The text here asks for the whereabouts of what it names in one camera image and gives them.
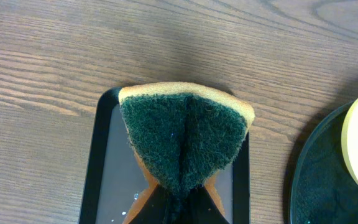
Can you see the black rectangular tray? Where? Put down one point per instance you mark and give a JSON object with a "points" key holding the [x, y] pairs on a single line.
{"points": [[114, 180]]}

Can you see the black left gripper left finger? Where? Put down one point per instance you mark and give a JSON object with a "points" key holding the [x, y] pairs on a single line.
{"points": [[156, 209]]}

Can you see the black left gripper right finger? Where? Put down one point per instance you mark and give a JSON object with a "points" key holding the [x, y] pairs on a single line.
{"points": [[203, 209]]}

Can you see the yellow green scrub sponge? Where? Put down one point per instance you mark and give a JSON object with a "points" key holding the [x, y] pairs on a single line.
{"points": [[182, 135]]}

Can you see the round black tray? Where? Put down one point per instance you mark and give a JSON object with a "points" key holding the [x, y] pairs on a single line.
{"points": [[322, 189]]}

